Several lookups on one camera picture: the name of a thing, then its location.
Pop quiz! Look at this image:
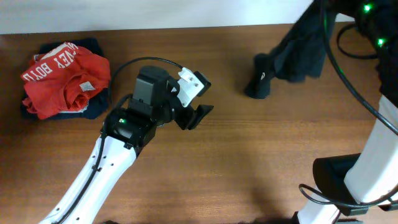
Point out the dark green t-shirt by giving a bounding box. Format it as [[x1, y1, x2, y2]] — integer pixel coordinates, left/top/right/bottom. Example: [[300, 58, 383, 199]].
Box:
[[244, 1, 337, 99]]

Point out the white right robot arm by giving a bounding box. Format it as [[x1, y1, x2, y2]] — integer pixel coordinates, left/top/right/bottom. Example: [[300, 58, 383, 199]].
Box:
[[292, 1, 397, 223]]

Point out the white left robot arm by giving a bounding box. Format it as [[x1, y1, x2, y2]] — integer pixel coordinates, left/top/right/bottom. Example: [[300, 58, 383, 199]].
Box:
[[43, 66, 213, 223]]

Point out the navy blue folded garment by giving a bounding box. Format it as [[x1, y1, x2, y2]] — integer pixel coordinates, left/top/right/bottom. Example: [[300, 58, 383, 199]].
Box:
[[20, 37, 109, 120]]

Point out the red printed t-shirt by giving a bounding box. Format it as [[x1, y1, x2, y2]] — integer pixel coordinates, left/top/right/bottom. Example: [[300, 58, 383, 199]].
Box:
[[21, 42, 111, 119]]

